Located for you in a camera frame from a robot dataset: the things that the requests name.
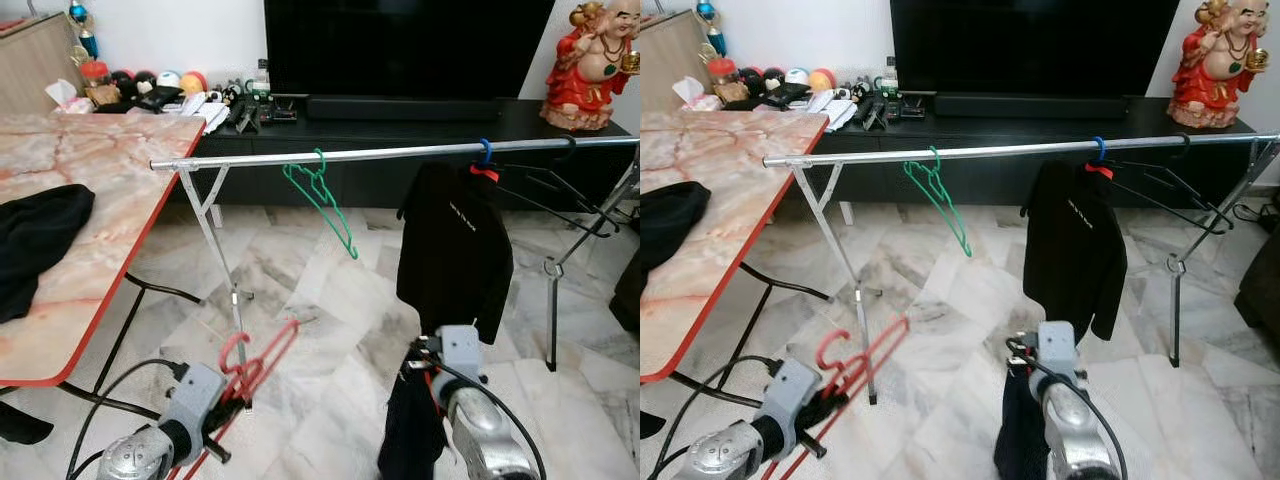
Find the marble table with red edge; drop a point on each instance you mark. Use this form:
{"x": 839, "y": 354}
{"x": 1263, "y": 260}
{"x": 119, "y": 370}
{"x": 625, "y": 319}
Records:
{"x": 750, "y": 200}
{"x": 100, "y": 200}

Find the silver metal clothes rack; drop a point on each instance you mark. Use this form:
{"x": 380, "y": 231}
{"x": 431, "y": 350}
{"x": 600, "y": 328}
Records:
{"x": 400, "y": 152}
{"x": 1010, "y": 150}

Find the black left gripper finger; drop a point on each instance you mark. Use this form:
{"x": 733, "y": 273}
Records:
{"x": 241, "y": 407}
{"x": 838, "y": 403}

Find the small clear bottle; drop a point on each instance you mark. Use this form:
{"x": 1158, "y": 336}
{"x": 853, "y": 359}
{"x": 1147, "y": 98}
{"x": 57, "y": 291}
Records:
{"x": 263, "y": 75}
{"x": 890, "y": 73}

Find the dark brown sofa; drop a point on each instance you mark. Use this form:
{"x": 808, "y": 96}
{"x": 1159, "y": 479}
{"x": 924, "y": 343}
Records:
{"x": 1262, "y": 280}

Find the black flat screen television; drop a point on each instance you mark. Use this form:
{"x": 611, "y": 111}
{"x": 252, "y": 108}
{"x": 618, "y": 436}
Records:
{"x": 1030, "y": 45}
{"x": 400, "y": 45}

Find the black garment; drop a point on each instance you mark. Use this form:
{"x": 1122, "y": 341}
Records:
{"x": 410, "y": 440}
{"x": 40, "y": 240}
{"x": 1018, "y": 440}
{"x": 670, "y": 235}

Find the red hanger with pink hook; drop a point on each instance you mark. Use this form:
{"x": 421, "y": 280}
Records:
{"x": 247, "y": 378}
{"x": 848, "y": 375}

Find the small black fabric piece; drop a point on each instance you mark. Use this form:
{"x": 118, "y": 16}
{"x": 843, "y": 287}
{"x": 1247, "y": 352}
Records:
{"x": 22, "y": 425}
{"x": 650, "y": 425}

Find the black tv console cabinet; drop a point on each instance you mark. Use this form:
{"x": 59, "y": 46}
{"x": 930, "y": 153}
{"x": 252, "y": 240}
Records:
{"x": 260, "y": 185}
{"x": 880, "y": 185}

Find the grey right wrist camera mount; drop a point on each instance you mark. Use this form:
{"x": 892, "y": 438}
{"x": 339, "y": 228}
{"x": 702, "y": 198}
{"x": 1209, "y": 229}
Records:
{"x": 460, "y": 350}
{"x": 1058, "y": 345}

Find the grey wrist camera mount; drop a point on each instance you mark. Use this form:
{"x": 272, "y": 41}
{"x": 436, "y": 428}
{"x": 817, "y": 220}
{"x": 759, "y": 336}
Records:
{"x": 1058, "y": 345}
{"x": 788, "y": 392}
{"x": 460, "y": 350}
{"x": 195, "y": 395}

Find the red laughing buddha statue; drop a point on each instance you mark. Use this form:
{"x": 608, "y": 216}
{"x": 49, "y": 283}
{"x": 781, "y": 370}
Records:
{"x": 1215, "y": 80}
{"x": 590, "y": 80}

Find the black shirt white print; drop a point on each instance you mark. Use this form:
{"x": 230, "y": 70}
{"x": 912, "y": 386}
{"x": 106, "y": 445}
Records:
{"x": 455, "y": 260}
{"x": 1075, "y": 260}

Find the small black box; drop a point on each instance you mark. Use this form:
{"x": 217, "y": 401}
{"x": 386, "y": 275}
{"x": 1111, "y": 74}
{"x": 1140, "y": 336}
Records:
{"x": 908, "y": 110}
{"x": 282, "y": 112}

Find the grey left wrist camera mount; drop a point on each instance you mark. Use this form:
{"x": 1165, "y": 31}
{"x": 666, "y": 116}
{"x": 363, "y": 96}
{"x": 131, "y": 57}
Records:
{"x": 195, "y": 395}
{"x": 788, "y": 392}

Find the black soundbar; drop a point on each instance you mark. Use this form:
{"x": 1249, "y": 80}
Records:
{"x": 1030, "y": 106}
{"x": 400, "y": 108}

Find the light wooden cabinet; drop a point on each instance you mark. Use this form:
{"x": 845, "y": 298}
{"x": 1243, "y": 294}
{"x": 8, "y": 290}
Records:
{"x": 40, "y": 70}
{"x": 670, "y": 65}

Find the white tissue box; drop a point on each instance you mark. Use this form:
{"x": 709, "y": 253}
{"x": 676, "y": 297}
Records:
{"x": 700, "y": 98}
{"x": 68, "y": 98}

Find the red hanger with blue hook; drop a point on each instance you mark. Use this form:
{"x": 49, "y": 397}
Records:
{"x": 1099, "y": 171}
{"x": 485, "y": 173}

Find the white blue toy ball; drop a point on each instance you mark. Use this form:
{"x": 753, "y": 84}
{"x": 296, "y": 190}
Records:
{"x": 169, "y": 79}
{"x": 797, "y": 76}

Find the dark grey plastic hanger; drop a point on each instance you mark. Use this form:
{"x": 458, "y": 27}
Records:
{"x": 1222, "y": 225}
{"x": 605, "y": 228}

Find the red capped jar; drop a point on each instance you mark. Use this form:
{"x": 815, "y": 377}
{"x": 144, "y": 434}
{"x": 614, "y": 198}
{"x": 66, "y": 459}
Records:
{"x": 94, "y": 70}
{"x": 722, "y": 68}

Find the green plastic hanger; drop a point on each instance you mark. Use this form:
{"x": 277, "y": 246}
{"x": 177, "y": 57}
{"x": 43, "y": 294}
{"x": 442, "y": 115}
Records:
{"x": 320, "y": 172}
{"x": 936, "y": 168}

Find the blue gold ornament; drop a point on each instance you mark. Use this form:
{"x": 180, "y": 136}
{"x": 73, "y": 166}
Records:
{"x": 711, "y": 22}
{"x": 84, "y": 25}

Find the black desk telephone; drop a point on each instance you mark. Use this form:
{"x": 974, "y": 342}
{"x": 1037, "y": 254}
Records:
{"x": 155, "y": 97}
{"x": 784, "y": 94}

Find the black phone stand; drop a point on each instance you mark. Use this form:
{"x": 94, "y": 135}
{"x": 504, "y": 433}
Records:
{"x": 872, "y": 115}
{"x": 243, "y": 118}

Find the yellow red toy ball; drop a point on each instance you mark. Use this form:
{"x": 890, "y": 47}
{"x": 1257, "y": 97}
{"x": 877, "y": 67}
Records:
{"x": 821, "y": 80}
{"x": 193, "y": 84}

